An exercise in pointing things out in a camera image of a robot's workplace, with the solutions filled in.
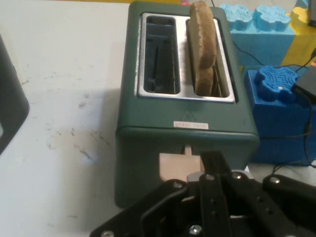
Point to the brown toast slice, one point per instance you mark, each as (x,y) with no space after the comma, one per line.
(202,49)

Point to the dark blue knobbed block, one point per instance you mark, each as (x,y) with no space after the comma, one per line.
(276,118)

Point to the dark green two-slot toaster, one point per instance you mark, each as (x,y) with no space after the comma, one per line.
(153,138)

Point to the light blue knobbed block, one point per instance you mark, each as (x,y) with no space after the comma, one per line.
(261,39)

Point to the beige toaster lever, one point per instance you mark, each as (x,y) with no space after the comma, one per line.
(177,165)

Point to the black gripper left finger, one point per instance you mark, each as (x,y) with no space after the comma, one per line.
(214,197)

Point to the black rounded appliance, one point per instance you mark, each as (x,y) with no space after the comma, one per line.
(12,103)

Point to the yellow knobbed block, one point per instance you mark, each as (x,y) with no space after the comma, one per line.
(302,39)

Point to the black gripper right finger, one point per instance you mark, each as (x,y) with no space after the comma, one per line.
(271,209)

